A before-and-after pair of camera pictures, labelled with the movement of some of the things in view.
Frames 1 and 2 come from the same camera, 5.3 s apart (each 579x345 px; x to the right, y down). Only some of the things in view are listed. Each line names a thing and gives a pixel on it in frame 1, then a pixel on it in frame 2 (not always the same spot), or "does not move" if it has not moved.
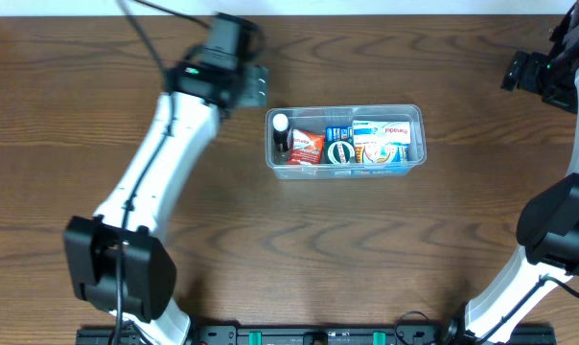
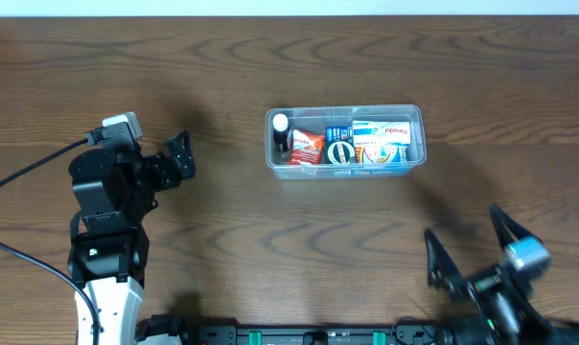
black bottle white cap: x=281 y=134 does not move
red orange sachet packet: x=307 y=148 does not move
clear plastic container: x=330 y=116 does not move
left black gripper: x=256 y=92 -> x=184 y=153
